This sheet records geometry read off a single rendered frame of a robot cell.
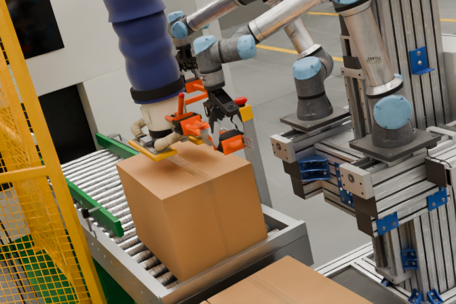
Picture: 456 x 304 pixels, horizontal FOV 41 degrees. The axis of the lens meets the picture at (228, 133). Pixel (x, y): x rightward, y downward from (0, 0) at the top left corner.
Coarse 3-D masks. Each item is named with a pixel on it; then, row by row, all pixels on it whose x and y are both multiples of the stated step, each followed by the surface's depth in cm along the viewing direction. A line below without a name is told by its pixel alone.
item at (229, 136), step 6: (228, 132) 208; (234, 132) 207; (222, 138) 204; (228, 138) 202; (234, 138) 203; (240, 138) 204; (222, 144) 201; (228, 144) 202; (222, 150) 206; (228, 150) 202; (234, 150) 203
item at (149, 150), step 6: (132, 144) 266; (138, 144) 262; (144, 144) 260; (150, 144) 258; (138, 150) 260; (144, 150) 254; (150, 150) 251; (168, 150) 247; (174, 150) 246; (150, 156) 247; (156, 156) 244; (162, 156) 244; (168, 156) 245
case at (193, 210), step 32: (128, 160) 284; (160, 160) 274; (192, 160) 265; (224, 160) 256; (128, 192) 280; (160, 192) 240; (192, 192) 238; (224, 192) 244; (256, 192) 251; (160, 224) 247; (192, 224) 241; (224, 224) 247; (256, 224) 254; (160, 256) 268; (192, 256) 243; (224, 256) 250
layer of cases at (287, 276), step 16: (288, 256) 252; (256, 272) 246; (272, 272) 244; (288, 272) 241; (304, 272) 239; (240, 288) 238; (256, 288) 236; (272, 288) 233; (288, 288) 231; (304, 288) 229; (320, 288) 226; (336, 288) 224
